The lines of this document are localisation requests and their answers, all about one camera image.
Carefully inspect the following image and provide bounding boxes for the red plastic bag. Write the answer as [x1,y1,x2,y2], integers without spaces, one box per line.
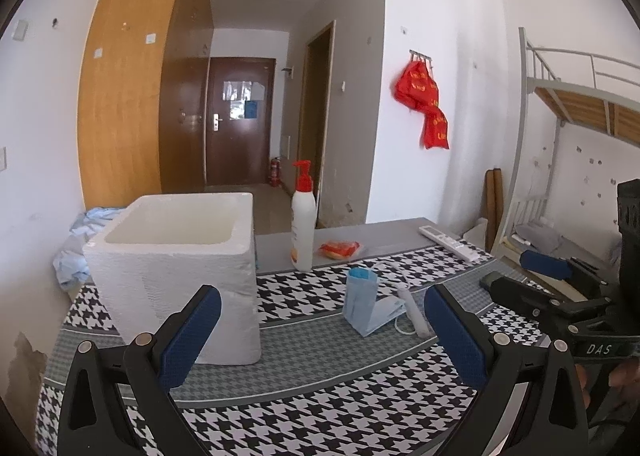
[421,106,449,151]
[393,60,440,112]

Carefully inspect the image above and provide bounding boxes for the blue face mask packet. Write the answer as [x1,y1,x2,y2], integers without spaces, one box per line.
[342,267,406,338]

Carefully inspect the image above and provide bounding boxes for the white foam box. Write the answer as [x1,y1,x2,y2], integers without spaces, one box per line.
[82,192,262,365]

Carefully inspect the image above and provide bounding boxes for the white door notice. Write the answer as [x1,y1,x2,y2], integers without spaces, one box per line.
[223,80,265,102]

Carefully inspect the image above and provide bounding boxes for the white metal bunk bed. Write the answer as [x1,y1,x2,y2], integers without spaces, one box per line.
[492,27,640,287]

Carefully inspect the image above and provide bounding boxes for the orange snack packet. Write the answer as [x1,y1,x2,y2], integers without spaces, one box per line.
[320,239,362,259]

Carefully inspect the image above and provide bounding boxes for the dark brown entrance door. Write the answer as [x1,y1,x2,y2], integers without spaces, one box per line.
[204,57,277,187]

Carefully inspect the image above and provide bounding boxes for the light blue crumpled sheet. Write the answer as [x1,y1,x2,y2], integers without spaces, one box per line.
[53,207,123,292]

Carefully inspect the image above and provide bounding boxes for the person's right hand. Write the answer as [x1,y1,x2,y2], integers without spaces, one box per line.
[577,361,640,412]

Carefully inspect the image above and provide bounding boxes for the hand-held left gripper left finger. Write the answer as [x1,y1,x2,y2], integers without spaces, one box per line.
[56,284,222,456]

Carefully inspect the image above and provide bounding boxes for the wooden wardrobe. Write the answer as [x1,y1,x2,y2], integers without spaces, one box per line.
[77,0,213,209]

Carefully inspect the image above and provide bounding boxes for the grey pillow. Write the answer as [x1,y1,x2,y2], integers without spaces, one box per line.
[512,223,566,252]

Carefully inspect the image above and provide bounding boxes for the wooden side door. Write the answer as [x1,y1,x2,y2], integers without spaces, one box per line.
[299,20,336,229]

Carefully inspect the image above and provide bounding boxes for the white plastic bag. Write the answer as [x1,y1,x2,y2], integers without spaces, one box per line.
[460,217,488,249]

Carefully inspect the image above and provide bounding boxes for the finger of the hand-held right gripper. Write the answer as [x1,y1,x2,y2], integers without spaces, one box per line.
[519,248,611,299]
[479,271,613,337]

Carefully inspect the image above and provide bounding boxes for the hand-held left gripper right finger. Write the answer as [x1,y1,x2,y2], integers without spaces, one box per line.
[424,284,590,456]

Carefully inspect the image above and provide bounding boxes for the white remote control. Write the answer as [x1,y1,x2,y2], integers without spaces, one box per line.
[419,225,487,263]

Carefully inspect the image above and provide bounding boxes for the houndstooth table cloth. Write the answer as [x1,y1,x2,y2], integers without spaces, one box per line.
[40,218,566,456]

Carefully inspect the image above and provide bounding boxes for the white lotion bottle red pump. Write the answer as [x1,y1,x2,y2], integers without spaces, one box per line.
[290,160,317,272]

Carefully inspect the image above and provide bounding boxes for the white cylindrical device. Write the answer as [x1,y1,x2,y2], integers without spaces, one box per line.
[395,286,433,338]

